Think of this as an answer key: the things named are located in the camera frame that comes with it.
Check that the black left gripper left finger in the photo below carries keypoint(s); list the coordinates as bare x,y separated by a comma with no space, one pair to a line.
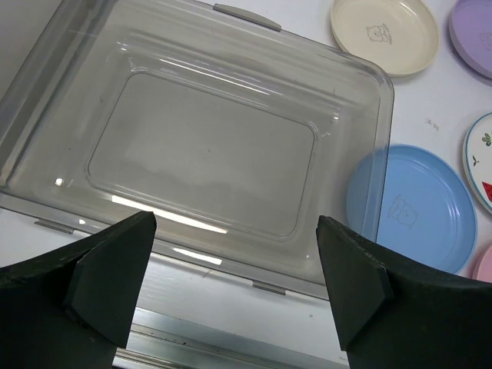
73,307

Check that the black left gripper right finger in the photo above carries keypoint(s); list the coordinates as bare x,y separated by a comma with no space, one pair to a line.
392,312

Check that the pink plate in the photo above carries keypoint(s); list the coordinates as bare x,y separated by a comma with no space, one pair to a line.
483,267

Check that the blue plate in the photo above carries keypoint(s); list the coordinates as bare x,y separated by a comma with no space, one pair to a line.
410,201

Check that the white strawberry pattern plate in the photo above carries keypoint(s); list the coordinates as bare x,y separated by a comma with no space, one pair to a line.
476,157

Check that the cream plate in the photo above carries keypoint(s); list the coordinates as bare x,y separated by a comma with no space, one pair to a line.
401,37

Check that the purple plate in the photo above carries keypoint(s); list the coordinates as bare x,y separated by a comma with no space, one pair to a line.
470,33

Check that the clear plastic bin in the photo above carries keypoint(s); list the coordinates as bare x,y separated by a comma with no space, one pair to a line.
236,134

